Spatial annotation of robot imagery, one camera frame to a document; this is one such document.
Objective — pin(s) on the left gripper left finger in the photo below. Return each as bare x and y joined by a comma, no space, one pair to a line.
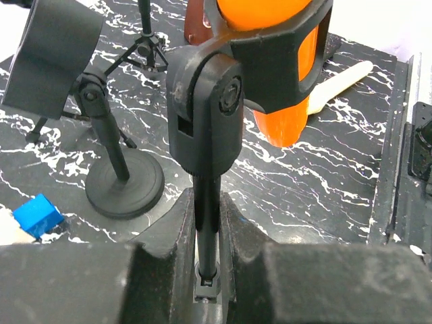
162,268

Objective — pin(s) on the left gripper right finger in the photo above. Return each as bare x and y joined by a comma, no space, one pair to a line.
250,284

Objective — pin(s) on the round base microphone stand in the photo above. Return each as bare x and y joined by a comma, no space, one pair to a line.
52,63

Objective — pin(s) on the cream microphone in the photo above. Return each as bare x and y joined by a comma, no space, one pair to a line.
332,87

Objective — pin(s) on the orange microphone stand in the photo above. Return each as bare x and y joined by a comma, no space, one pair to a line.
209,85

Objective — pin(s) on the teal microphone tripod stand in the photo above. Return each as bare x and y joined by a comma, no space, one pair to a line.
147,45

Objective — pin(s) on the black marble pattern mat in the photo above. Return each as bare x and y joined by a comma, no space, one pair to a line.
319,190

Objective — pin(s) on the blue white small block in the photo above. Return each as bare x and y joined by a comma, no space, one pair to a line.
29,222

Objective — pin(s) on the wooden metronome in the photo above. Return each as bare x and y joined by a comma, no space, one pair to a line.
197,28

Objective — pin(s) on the aluminium frame rail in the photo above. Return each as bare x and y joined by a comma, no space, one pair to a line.
401,212

